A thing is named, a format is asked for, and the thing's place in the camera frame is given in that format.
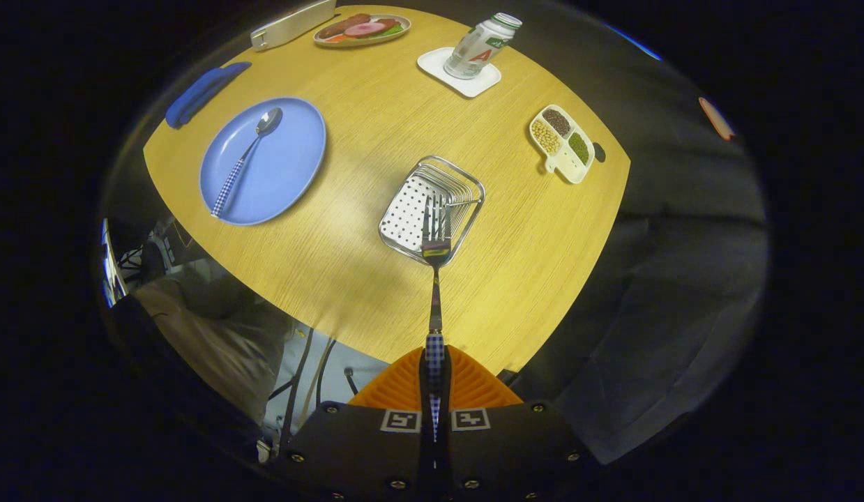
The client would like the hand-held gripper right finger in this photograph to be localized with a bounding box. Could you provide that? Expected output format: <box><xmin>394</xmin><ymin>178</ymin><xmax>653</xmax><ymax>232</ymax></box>
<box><xmin>446</xmin><ymin>347</ymin><xmax>600</xmax><ymax>502</ymax></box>

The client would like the fork with blue checked handle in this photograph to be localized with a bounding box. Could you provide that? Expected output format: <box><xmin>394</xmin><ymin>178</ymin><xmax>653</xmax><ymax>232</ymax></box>
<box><xmin>421</xmin><ymin>194</ymin><xmax>452</xmax><ymax>443</ymax></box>

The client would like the brown sausage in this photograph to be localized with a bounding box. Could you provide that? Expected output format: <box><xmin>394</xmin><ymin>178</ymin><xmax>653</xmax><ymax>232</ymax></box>
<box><xmin>319</xmin><ymin>14</ymin><xmax>371</xmax><ymax>39</ymax></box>

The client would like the white divided dish of beans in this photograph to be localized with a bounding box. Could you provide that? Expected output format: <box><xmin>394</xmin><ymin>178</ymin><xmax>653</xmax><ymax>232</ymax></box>
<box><xmin>529</xmin><ymin>105</ymin><xmax>596</xmax><ymax>185</ymax></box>

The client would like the black cable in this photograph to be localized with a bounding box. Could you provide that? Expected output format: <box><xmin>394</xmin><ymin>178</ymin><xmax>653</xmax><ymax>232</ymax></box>
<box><xmin>315</xmin><ymin>338</ymin><xmax>336</xmax><ymax>406</ymax></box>
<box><xmin>278</xmin><ymin>328</ymin><xmax>315</xmax><ymax>454</ymax></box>

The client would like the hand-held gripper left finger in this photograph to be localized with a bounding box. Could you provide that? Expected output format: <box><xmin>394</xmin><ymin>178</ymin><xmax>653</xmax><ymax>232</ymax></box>
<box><xmin>285</xmin><ymin>347</ymin><xmax>427</xmax><ymax>502</ymax></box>

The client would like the blue round plate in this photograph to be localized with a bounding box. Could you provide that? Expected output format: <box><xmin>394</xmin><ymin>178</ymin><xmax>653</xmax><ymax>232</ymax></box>
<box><xmin>199</xmin><ymin>97</ymin><xmax>328</xmax><ymax>226</ymax></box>

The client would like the cream white toaster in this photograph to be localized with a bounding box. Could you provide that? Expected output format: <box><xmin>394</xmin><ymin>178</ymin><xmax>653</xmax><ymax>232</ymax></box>
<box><xmin>250</xmin><ymin>0</ymin><xmax>337</xmax><ymax>52</ymax></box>

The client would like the metal wire basket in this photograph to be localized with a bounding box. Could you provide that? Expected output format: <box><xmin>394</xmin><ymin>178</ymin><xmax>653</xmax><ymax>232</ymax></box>
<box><xmin>378</xmin><ymin>155</ymin><xmax>486</xmax><ymax>266</ymax></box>

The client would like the spoon with blue checked handle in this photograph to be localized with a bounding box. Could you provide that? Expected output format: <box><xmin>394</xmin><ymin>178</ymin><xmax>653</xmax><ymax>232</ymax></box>
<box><xmin>210</xmin><ymin>107</ymin><xmax>284</xmax><ymax>218</ymax></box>

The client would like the oval plate of food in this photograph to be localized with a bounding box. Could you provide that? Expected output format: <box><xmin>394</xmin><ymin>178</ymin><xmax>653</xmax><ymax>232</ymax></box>
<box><xmin>313</xmin><ymin>13</ymin><xmax>411</xmax><ymax>47</ymax></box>

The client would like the white square coaster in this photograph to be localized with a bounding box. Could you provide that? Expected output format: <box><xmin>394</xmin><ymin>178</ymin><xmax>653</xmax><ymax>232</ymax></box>
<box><xmin>416</xmin><ymin>47</ymin><xmax>502</xmax><ymax>98</ymax></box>

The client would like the grey fabric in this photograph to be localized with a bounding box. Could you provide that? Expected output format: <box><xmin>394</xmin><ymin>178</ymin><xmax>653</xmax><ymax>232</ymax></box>
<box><xmin>135</xmin><ymin>272</ymin><xmax>300</xmax><ymax>426</ymax></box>

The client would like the folded blue cloth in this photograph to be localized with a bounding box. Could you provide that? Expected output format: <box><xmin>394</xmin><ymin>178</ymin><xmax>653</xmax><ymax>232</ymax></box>
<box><xmin>165</xmin><ymin>61</ymin><xmax>252</xmax><ymax>130</ymax></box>

